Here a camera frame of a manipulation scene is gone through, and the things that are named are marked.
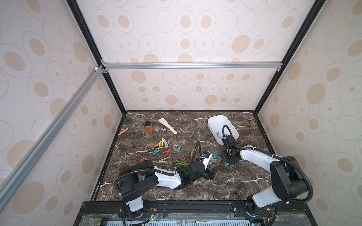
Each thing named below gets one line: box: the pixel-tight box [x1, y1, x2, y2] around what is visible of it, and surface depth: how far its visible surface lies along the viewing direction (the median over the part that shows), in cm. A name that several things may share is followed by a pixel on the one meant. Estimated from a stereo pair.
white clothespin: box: [162, 137, 169, 149], surface depth 102 cm
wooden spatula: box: [158, 117, 178, 135], surface depth 115 cm
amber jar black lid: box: [144, 120, 153, 134], surface depth 102 cm
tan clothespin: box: [158, 156, 171, 163], surface depth 94 cm
